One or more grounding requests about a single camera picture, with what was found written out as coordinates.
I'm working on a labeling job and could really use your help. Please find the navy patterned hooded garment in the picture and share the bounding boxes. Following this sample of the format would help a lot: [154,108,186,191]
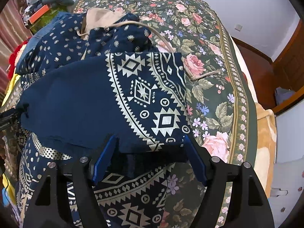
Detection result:
[17,9,198,227]

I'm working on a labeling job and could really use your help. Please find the red yarn plush toy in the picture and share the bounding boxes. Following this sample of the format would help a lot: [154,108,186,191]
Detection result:
[7,37,31,80]

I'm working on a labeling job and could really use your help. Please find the beige brown blanket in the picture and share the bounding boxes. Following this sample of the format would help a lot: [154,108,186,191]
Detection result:
[254,103,277,198]

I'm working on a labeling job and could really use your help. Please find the red striped curtain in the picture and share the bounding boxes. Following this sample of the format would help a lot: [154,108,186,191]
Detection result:
[1,0,32,94]

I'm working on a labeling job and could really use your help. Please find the floral green bedspread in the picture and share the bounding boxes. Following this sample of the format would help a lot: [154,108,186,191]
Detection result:
[0,0,258,228]

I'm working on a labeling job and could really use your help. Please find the blue denim garment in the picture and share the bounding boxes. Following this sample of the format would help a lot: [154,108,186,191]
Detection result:
[17,12,71,65]

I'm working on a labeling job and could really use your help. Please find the orange box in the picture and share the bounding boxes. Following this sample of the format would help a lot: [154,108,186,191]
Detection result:
[29,5,50,24]

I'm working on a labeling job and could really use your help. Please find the green patterned storage box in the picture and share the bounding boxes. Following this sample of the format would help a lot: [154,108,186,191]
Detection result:
[28,5,67,35]

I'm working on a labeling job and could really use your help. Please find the grey pillow on pile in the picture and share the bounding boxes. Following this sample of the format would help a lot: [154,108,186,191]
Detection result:
[42,0,74,6]

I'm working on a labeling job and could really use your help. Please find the wall power socket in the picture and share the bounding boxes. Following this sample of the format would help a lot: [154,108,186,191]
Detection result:
[234,24,243,31]

